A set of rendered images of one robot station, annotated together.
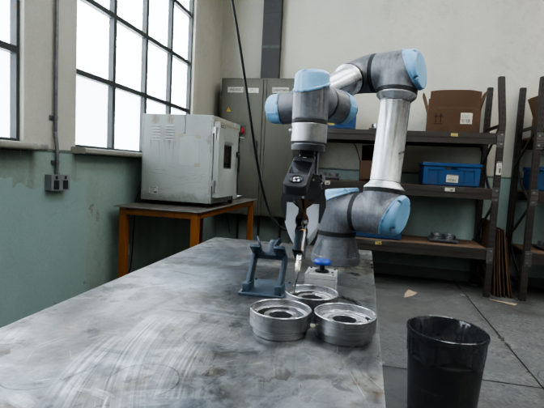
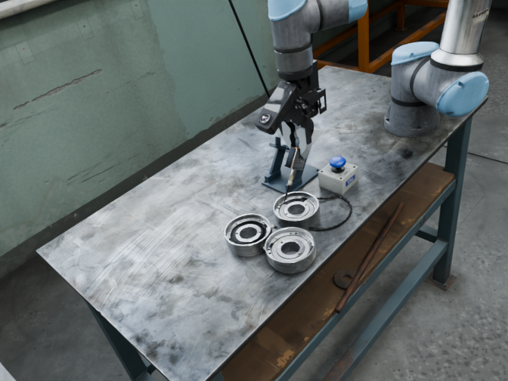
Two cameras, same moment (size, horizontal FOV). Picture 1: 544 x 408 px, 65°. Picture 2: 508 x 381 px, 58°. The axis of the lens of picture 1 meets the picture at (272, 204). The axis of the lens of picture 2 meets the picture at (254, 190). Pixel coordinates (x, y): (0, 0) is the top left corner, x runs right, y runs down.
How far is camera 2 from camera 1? 68 cm
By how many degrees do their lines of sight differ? 47
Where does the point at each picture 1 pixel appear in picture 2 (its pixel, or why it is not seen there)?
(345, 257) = (410, 127)
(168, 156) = not seen: outside the picture
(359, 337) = (286, 270)
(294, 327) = (245, 250)
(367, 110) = not seen: outside the picture
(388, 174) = (456, 45)
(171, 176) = not seen: outside the picture
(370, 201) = (430, 78)
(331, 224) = (398, 92)
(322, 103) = (292, 31)
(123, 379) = (128, 274)
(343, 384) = (238, 313)
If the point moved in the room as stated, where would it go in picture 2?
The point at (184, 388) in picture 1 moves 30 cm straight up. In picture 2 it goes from (151, 290) to (100, 175)
